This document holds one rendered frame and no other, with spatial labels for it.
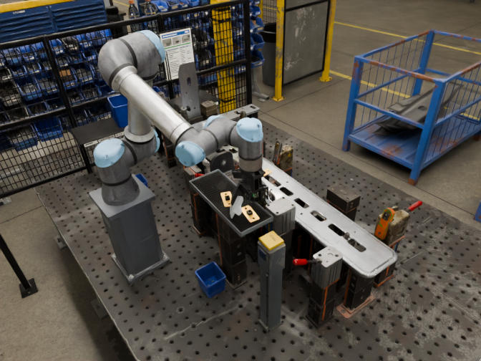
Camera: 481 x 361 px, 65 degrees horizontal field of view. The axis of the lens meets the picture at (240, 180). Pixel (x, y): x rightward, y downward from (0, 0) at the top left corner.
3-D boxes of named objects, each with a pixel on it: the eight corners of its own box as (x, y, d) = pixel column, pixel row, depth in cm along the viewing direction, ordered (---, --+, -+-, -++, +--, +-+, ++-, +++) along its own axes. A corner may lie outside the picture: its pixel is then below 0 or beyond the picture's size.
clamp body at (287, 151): (295, 201, 209) (299, 148, 188) (278, 210, 203) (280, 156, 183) (285, 193, 215) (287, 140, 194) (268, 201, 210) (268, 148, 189)
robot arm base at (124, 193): (112, 210, 147) (105, 190, 141) (96, 193, 156) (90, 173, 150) (146, 195, 154) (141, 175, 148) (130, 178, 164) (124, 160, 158)
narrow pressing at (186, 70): (201, 115, 232) (195, 61, 212) (185, 121, 227) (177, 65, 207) (200, 114, 232) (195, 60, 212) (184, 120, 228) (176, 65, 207)
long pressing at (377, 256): (406, 253, 137) (407, 251, 136) (364, 283, 128) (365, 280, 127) (213, 118, 231) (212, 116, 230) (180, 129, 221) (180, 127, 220)
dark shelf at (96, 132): (220, 104, 244) (220, 99, 242) (81, 149, 205) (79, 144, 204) (204, 93, 259) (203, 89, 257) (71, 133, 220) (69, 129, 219)
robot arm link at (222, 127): (193, 124, 113) (221, 133, 108) (217, 109, 120) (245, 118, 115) (196, 146, 118) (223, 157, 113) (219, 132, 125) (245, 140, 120)
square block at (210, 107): (221, 152, 252) (217, 103, 231) (210, 157, 249) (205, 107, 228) (215, 148, 258) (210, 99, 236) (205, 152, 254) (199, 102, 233)
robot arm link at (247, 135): (245, 113, 114) (268, 119, 110) (245, 144, 121) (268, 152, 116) (228, 123, 109) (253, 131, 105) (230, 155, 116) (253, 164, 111)
